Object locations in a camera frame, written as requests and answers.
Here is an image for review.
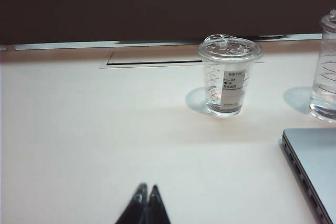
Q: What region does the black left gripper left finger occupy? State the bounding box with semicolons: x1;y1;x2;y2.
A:
114;183;148;224

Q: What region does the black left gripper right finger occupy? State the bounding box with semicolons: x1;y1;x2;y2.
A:
148;184;172;224

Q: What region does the tall clear plastic coffee cup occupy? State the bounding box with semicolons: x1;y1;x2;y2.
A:
308;9;336;124

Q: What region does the small clear labelled plastic cup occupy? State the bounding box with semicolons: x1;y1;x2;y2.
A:
197;34;264;116

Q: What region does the silver Dell laptop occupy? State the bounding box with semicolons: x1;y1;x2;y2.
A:
282;127;336;224

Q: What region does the brown desk divider panel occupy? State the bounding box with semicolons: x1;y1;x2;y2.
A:
0;0;336;46

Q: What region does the desk cable slot flap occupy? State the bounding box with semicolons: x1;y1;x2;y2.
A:
99;50;265;69

